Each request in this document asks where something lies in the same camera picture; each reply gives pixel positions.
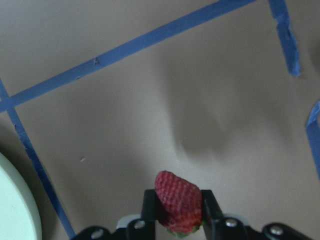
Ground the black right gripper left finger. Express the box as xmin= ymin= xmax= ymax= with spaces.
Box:
xmin=140 ymin=189 xmax=160 ymax=223

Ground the light green plate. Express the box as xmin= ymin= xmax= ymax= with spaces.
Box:
xmin=0 ymin=154 xmax=43 ymax=240

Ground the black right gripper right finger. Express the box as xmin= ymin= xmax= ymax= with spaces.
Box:
xmin=201 ymin=189 xmax=224 ymax=233

